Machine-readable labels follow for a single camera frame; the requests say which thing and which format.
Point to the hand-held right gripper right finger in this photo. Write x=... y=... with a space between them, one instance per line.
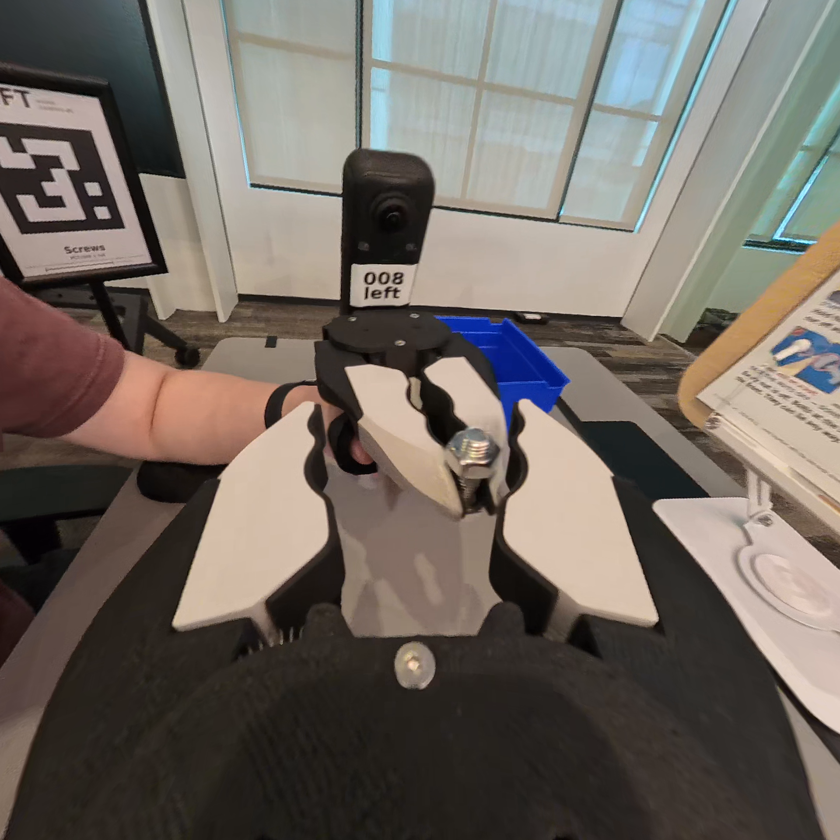
x=577 y=525

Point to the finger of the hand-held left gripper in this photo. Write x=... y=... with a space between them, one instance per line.
x=394 y=426
x=472 y=394

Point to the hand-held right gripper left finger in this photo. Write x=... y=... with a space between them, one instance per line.
x=256 y=525

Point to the steel hex bolt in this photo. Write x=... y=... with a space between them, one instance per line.
x=474 y=441

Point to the blue plastic bin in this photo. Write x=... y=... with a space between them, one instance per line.
x=518 y=367

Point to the steel hex nut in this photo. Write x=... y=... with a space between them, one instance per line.
x=459 y=459

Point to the person's left forearm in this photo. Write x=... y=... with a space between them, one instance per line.
x=197 y=413

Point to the person's left hand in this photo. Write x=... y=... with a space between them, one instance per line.
x=361 y=454

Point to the black armrest pad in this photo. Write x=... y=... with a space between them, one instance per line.
x=177 y=482

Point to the small black floor device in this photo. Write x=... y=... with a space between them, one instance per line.
x=531 y=317

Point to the black wrist watch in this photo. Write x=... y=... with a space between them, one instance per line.
x=275 y=407

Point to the white document stand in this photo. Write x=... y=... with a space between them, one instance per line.
x=709 y=571

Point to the dark office chair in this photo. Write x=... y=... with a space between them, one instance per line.
x=59 y=505

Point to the black easel stand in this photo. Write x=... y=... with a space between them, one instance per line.
x=131 y=321

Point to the printed instruction sheet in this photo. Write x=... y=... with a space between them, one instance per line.
x=787 y=380

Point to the white framed window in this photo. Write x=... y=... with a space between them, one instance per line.
x=492 y=98

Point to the black framed tag sign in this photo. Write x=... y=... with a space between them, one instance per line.
x=79 y=184

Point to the green glass partition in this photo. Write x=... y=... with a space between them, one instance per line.
x=807 y=184

